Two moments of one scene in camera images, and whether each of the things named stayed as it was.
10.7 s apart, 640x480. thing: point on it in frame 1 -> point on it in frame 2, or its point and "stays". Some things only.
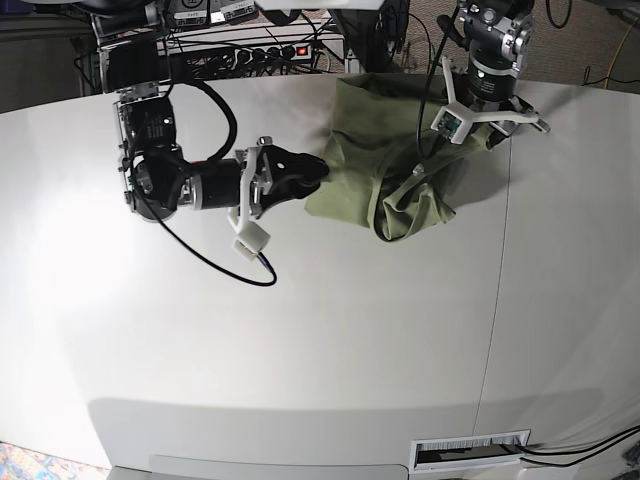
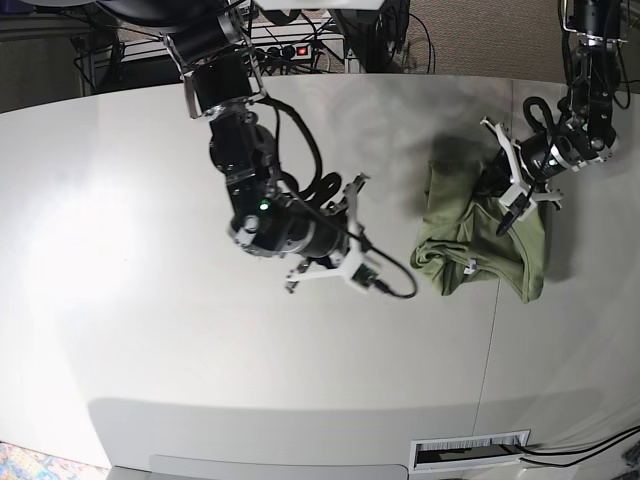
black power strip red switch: [267, 54] stays
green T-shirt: [375, 177] -> [461, 241]
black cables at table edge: [605, 444] stays
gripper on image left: [279, 174] -> [358, 271]
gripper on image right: [490, 91] -> [530, 163]
